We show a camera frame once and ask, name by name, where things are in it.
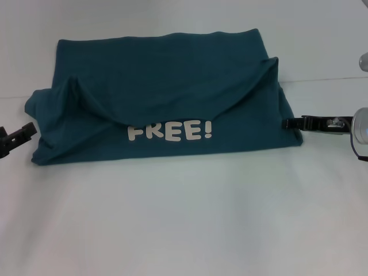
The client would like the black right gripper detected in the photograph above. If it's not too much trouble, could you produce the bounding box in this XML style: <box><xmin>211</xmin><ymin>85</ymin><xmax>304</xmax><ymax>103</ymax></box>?
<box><xmin>281</xmin><ymin>115</ymin><xmax>354</xmax><ymax>136</ymax></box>

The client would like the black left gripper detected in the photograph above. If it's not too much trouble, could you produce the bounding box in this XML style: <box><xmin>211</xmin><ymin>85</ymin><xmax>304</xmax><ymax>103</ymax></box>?
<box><xmin>0</xmin><ymin>121</ymin><xmax>38</xmax><ymax>160</ymax></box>

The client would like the teal blue t-shirt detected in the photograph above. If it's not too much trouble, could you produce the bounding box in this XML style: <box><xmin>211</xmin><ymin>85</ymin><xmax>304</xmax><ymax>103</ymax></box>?
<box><xmin>23</xmin><ymin>28</ymin><xmax>305</xmax><ymax>167</ymax></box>

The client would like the black cable with silver connectors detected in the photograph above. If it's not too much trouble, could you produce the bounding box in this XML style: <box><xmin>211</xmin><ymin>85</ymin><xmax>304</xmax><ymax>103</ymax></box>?
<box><xmin>327</xmin><ymin>117</ymin><xmax>354</xmax><ymax>144</ymax></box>

